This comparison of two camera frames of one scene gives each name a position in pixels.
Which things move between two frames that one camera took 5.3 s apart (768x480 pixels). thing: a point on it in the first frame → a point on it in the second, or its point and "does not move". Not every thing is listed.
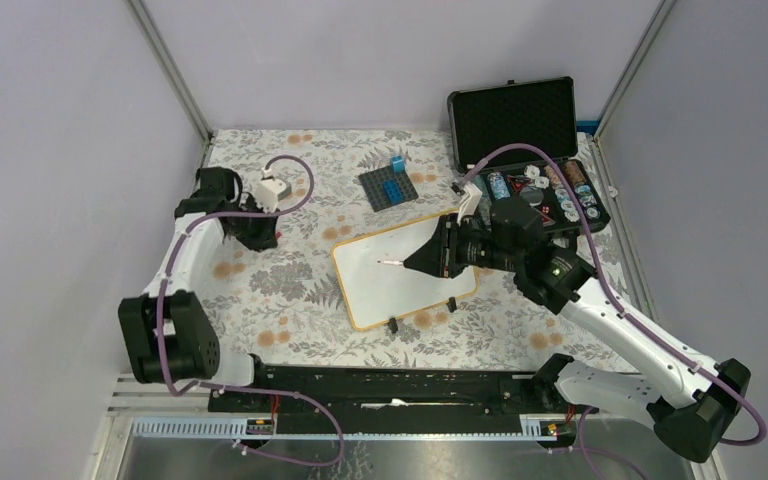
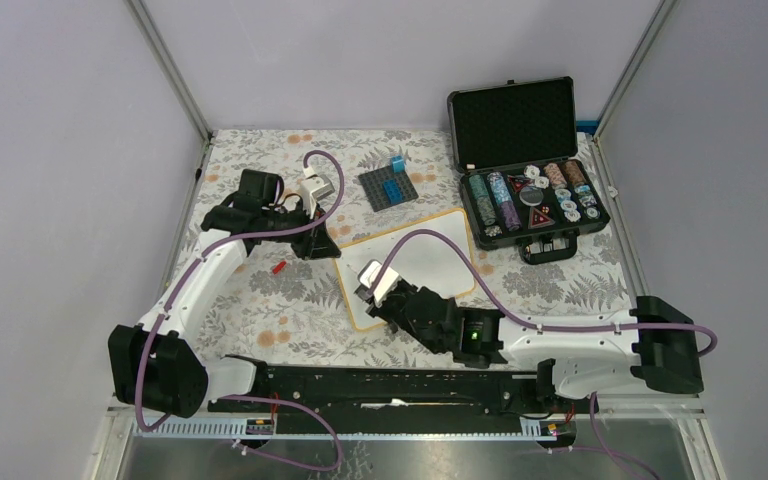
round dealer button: [533, 195] does not move
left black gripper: [266, 238] → [316, 244]
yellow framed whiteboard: [375, 293] does not move
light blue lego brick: [398, 164] does not move
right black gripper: [433, 257] → [382, 311]
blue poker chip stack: [498, 186] does not move
